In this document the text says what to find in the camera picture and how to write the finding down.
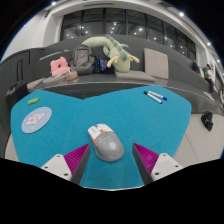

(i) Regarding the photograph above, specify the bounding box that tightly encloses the group of ceiling lights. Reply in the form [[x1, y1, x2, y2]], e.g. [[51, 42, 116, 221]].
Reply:
[[49, 0, 213, 47]]

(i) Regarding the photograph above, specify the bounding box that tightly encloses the grey white computer mouse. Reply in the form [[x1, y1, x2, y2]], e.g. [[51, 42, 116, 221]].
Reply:
[[87, 123, 125, 163]]

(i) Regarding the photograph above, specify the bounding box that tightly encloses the small beige round container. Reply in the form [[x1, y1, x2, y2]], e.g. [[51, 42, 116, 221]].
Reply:
[[65, 70, 80, 82]]

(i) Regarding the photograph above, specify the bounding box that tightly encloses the round light blue mouse pad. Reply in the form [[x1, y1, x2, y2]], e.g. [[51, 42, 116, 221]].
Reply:
[[21, 106, 53, 135]]

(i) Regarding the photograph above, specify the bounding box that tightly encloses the upright grey square cushion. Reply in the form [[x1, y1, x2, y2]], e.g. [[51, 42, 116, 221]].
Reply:
[[143, 47, 170, 80]]

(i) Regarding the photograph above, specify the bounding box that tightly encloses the green dragon plush toy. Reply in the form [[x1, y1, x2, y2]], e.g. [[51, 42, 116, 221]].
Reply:
[[81, 34, 141, 74]]

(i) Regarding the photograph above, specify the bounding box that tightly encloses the flat grey seat cushion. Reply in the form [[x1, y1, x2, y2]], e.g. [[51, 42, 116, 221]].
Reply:
[[114, 69, 157, 83], [26, 77, 46, 92], [42, 73, 69, 86]]

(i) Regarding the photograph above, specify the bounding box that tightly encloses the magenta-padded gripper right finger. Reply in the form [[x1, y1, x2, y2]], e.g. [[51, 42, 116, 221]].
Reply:
[[131, 142, 184, 186]]

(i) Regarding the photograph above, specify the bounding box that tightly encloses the black wheeled suitcase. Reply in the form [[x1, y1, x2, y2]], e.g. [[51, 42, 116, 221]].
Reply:
[[5, 79, 29, 111]]

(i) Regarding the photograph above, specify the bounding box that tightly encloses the person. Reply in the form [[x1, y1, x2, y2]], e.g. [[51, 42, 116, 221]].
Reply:
[[202, 63, 216, 94], [191, 59, 201, 74]]

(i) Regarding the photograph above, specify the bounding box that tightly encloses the small green marker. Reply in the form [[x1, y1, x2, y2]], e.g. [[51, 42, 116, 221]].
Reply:
[[26, 97, 40, 106]]

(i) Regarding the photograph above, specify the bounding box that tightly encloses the pink plush cushion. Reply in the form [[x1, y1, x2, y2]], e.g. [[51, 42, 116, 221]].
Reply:
[[49, 56, 71, 78]]

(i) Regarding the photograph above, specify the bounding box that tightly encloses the dark blue patterned bag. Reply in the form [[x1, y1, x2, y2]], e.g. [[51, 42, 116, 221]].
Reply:
[[92, 57, 116, 74]]

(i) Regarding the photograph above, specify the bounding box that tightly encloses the grey backpack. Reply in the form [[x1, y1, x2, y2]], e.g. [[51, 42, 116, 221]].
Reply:
[[68, 44, 96, 76]]

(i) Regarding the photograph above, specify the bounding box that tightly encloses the long ceiling air vent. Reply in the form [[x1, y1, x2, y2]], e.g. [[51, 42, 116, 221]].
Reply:
[[83, 3, 114, 8]]

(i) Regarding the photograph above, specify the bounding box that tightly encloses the white marker with dark cap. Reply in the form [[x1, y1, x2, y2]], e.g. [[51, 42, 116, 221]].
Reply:
[[143, 90, 163, 105]]

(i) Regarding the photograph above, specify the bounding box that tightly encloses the dark glass window wall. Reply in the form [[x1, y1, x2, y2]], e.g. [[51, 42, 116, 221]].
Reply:
[[59, 8, 198, 61]]

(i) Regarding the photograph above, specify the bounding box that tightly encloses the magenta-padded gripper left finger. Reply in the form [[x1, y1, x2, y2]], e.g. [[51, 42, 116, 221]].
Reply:
[[41, 143, 92, 186]]

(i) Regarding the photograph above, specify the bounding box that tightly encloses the black bag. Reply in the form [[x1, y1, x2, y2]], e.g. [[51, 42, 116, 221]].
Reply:
[[200, 110, 215, 132]]

